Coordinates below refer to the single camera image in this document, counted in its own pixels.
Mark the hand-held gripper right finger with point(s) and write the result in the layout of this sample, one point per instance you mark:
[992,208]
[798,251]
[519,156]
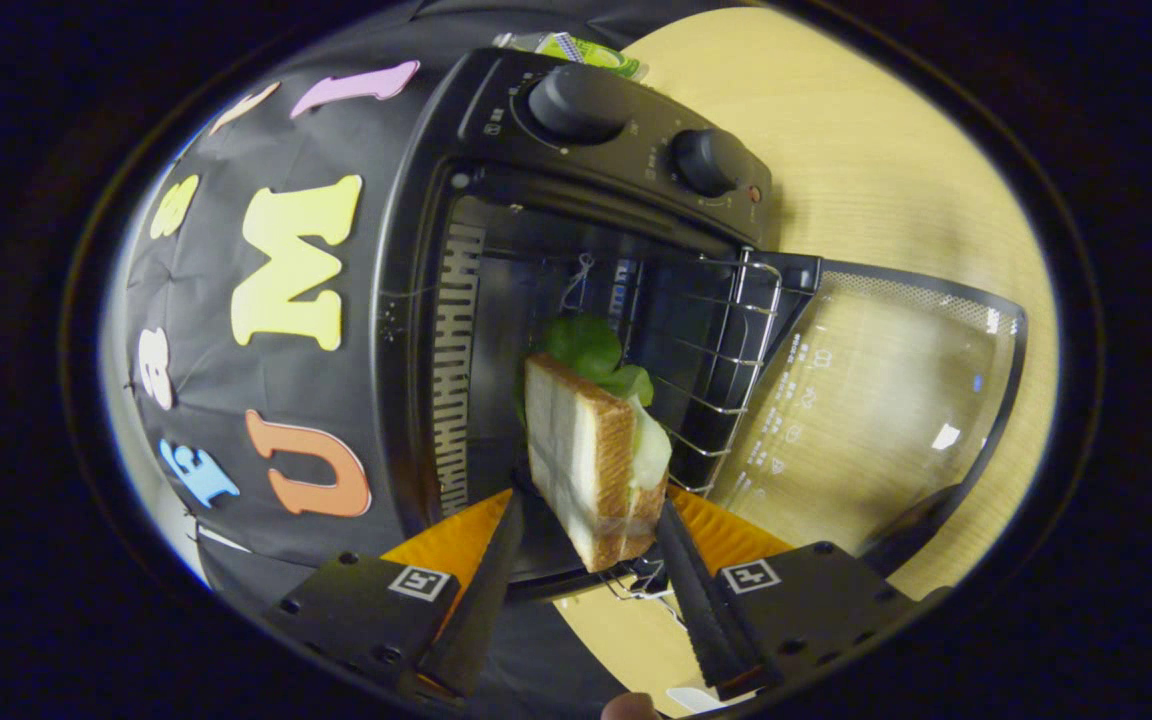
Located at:
[701,600]

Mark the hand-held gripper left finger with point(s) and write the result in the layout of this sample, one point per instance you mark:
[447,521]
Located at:
[486,600]

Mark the toast sandwich with lettuce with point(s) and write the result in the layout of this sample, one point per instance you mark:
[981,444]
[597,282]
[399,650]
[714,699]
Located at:
[576,450]

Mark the black toaster oven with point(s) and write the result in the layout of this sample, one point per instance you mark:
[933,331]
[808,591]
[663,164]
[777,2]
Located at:
[476,130]

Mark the white dish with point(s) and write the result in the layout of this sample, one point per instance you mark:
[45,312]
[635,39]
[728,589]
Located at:
[696,698]

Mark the green label plastic bottle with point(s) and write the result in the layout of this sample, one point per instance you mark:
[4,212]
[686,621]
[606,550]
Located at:
[591,55]

